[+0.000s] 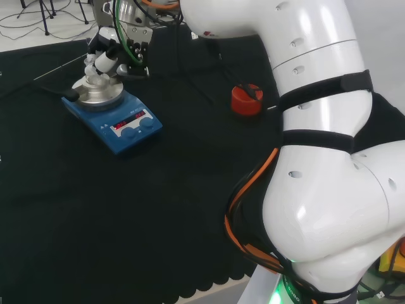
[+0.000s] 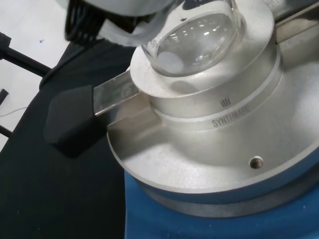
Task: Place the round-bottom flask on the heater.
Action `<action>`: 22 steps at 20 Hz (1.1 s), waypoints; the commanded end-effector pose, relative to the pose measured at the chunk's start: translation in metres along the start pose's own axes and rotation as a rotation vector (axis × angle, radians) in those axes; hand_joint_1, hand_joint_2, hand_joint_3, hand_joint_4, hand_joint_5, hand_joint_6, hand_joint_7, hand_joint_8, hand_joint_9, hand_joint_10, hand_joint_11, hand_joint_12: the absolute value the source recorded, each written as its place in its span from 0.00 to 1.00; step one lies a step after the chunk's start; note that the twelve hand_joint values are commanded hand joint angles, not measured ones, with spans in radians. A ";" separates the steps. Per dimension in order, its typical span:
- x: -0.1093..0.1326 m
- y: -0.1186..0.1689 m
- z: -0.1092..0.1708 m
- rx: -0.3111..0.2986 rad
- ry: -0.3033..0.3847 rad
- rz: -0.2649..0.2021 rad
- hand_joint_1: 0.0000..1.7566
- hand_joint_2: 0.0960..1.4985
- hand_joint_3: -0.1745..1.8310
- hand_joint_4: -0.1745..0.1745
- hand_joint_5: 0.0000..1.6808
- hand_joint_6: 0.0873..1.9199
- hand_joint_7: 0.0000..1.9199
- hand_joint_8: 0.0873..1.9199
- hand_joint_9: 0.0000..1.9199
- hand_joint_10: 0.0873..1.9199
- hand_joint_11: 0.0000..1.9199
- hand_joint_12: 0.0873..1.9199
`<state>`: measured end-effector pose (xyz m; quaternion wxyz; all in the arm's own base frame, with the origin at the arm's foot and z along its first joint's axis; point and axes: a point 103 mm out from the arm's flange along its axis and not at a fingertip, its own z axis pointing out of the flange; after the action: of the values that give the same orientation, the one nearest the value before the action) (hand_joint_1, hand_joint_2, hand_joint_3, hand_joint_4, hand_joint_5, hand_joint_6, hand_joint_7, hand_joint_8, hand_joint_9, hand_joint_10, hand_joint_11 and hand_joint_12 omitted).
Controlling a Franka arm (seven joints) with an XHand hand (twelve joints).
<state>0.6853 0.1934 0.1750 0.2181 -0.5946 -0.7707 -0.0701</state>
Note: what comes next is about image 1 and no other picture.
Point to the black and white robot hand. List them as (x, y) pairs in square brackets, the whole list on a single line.
[(139, 54)]

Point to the clear glass round-bottom flask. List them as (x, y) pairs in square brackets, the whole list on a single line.
[(95, 79)]

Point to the heater with blue base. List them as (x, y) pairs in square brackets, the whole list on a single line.
[(126, 122)]

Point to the clear cloth clip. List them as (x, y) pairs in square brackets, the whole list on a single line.
[(89, 41)]

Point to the grey equipment box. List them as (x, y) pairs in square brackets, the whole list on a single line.
[(102, 14)]

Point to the black tripod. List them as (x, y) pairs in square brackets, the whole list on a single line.
[(83, 12), (44, 16)]

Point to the thin glass rod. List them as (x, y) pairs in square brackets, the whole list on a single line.
[(57, 68)]

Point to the black bench cloth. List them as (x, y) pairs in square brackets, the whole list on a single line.
[(126, 206)]

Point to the yellow stop button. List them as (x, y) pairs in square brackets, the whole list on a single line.
[(387, 259)]

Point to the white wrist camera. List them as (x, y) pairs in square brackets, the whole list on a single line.
[(104, 35)]

